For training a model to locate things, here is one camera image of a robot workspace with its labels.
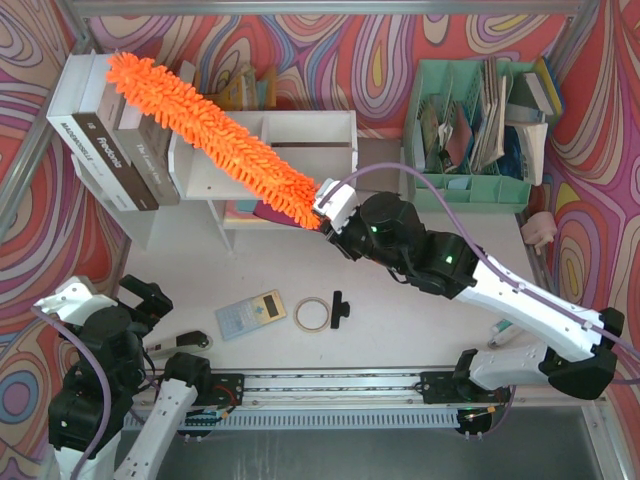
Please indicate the white Mademoiselle book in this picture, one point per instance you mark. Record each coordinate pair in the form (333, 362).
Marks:
(65, 104)

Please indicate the brown Fredonia book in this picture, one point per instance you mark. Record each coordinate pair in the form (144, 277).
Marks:
(98, 114)

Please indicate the grey Lonely One book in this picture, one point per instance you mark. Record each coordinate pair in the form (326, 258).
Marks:
(145, 143)

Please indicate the coloured paper sheet stack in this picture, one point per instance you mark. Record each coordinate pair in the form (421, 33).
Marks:
(254, 213)

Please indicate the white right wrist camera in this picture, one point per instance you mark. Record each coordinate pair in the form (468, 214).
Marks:
(338, 208)

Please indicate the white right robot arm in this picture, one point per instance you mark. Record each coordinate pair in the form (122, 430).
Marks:
(573, 352)

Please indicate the blue beige scientific calculator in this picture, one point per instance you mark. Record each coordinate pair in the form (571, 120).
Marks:
(251, 314)

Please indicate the magazines in green organizer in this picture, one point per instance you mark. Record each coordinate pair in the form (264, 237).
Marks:
(456, 124)

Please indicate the black T-shaped plastic part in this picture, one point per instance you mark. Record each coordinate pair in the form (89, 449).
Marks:
(340, 309)

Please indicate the white wooden bookshelf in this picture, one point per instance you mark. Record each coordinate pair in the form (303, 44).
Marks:
(319, 144)

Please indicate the blue white books at organizer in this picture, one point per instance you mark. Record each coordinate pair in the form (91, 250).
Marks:
(534, 106)

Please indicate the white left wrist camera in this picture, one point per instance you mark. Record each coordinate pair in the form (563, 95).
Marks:
(74, 301)

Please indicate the orange chenille duster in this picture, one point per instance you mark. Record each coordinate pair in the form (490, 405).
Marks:
(176, 105)

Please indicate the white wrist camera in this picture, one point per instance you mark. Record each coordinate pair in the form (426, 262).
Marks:
(74, 301)
(338, 208)

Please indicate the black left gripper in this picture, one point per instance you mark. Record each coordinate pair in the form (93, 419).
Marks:
(145, 301)

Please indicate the white masking tape roll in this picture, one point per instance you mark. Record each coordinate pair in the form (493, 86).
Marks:
(312, 315)

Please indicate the pink piggy figurine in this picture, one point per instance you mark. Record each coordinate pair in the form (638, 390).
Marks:
(539, 230)

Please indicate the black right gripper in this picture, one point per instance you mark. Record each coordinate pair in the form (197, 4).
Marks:
(342, 238)

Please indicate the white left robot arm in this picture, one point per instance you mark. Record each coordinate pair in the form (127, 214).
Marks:
(138, 449)

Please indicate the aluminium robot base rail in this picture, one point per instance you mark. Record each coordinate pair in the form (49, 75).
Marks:
(374, 398)

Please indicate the leaning books behind shelf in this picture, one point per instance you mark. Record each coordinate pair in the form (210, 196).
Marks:
(246, 92)

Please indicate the mint green desk organizer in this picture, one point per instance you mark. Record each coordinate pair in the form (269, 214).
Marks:
(487, 192)

